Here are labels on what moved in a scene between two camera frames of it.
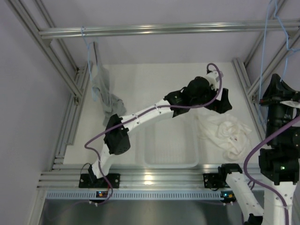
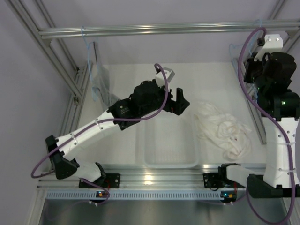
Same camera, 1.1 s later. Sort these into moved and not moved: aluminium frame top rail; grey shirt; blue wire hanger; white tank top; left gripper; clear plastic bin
Moved: blue wire hanger; left gripper
Not moved: white tank top; clear plastic bin; aluminium frame top rail; grey shirt
